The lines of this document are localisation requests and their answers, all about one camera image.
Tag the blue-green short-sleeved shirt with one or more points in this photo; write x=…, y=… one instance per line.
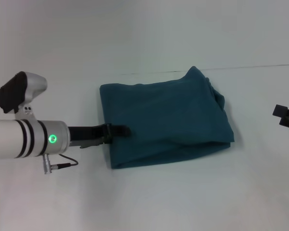
x=168, y=120

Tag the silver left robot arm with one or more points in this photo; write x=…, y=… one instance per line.
x=26, y=139

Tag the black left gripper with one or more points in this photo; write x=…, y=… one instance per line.
x=89, y=134

